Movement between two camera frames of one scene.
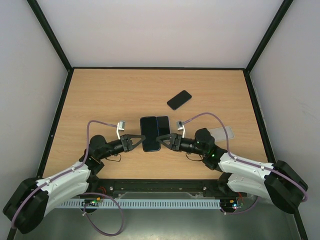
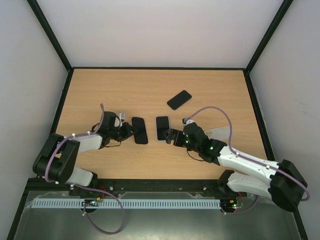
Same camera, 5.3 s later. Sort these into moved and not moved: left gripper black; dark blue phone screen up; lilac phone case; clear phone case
Moved: left gripper black
Not moved: dark blue phone screen up; lilac phone case; clear phone case
